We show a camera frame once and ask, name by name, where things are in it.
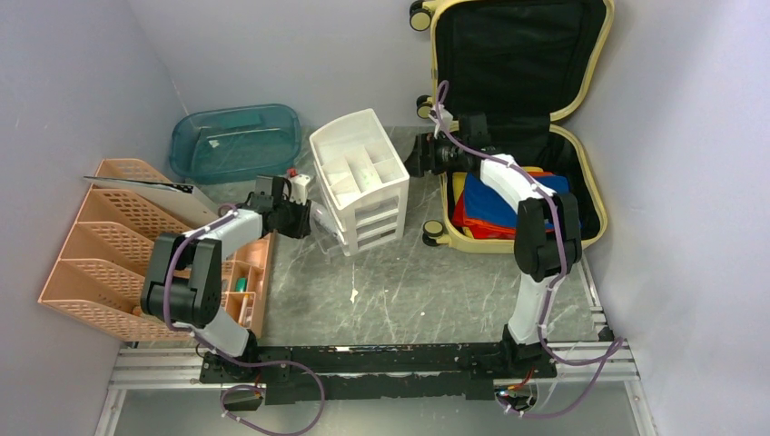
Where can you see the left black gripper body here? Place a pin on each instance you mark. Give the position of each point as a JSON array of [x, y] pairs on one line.
[[292, 217]]

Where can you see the orange mesh file organizer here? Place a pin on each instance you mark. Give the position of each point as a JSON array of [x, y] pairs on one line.
[[98, 275]]

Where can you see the blue cloth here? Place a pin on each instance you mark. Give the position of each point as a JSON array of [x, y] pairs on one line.
[[482, 203]]

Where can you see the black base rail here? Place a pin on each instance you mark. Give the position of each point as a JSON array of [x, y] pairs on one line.
[[471, 370]]

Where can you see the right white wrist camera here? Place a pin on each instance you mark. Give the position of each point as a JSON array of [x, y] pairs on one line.
[[442, 119]]

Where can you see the teal plastic bin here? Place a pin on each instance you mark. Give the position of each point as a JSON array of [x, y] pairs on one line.
[[235, 144]]

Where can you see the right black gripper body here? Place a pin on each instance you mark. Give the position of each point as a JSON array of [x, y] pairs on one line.
[[442, 154]]

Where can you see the yellow folded cloth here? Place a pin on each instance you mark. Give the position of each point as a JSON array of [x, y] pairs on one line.
[[497, 189]]

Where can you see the white plastic drawer unit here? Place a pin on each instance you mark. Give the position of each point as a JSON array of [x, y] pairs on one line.
[[363, 182]]

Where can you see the grey folder in organizer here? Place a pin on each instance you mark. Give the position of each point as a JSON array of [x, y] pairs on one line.
[[183, 201]]

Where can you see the red cloth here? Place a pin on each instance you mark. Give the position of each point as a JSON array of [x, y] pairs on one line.
[[471, 228]]

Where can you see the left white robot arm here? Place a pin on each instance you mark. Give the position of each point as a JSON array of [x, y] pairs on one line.
[[183, 284]]

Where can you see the yellow hard-shell suitcase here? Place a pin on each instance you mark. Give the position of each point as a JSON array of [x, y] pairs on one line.
[[527, 65]]

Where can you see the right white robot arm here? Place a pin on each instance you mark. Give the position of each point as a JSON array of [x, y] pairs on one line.
[[547, 241]]

